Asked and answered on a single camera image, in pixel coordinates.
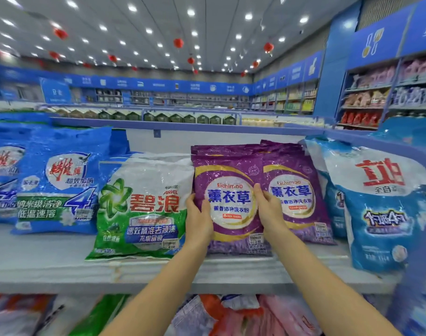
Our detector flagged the person's right hand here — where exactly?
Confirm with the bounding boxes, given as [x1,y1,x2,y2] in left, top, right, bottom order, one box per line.
[251,183,287,235]

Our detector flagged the person's left hand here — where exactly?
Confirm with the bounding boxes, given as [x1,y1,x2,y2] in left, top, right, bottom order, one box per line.
[184,192,215,252]

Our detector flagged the green Ariel detergent bags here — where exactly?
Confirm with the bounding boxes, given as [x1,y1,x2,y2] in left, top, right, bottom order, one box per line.
[87,154,194,261]

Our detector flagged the grey metal shelf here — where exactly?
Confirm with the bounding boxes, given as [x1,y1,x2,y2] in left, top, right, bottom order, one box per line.
[0,115,426,336]

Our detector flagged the person's right forearm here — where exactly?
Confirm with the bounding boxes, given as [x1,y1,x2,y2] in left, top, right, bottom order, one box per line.
[265,224,403,336]

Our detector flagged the row of cream containers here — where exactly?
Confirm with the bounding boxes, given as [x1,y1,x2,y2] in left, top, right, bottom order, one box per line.
[239,115,326,129]

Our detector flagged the row of green boxes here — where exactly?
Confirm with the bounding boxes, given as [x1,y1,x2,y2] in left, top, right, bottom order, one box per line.
[38,108,238,125]

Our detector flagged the blue pillar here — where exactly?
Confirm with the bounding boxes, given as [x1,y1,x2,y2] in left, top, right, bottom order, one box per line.
[314,0,363,126]

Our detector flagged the large blue hanging sign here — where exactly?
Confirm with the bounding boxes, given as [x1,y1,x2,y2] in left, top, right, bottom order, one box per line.
[39,79,73,104]

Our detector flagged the rows of round ceiling lights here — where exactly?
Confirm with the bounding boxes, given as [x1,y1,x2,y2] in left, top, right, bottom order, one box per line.
[0,0,312,74]

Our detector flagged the rows of small red lanterns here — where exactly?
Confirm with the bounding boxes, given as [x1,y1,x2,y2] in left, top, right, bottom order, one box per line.
[0,28,259,76]

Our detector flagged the blue wall sign band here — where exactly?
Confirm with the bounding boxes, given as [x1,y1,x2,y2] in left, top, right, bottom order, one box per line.
[0,66,254,95]

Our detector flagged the wall shelf of detergent bottles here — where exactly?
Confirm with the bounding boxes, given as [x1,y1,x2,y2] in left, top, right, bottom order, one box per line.
[255,56,426,130]

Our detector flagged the blue wall shelving unit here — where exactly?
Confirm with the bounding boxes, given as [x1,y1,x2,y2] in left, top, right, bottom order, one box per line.
[251,0,426,133]

